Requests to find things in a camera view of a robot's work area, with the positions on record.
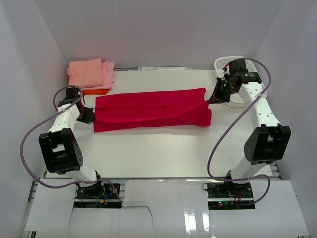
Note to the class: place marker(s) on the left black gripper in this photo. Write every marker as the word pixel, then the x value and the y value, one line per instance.
pixel 90 116

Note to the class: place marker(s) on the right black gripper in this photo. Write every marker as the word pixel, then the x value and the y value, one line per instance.
pixel 217 97

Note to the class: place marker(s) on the red t shirt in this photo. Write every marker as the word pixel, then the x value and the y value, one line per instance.
pixel 152 109

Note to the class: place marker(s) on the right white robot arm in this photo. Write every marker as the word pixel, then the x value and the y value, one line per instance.
pixel 269 139

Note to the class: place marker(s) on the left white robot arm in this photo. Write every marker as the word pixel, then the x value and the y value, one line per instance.
pixel 60 150

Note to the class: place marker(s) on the folded orange t shirt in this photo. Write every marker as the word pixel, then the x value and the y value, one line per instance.
pixel 96 91

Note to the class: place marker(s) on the folded peach t shirt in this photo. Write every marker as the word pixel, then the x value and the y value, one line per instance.
pixel 85 73

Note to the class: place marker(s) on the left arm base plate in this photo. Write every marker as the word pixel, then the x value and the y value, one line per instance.
pixel 105 198

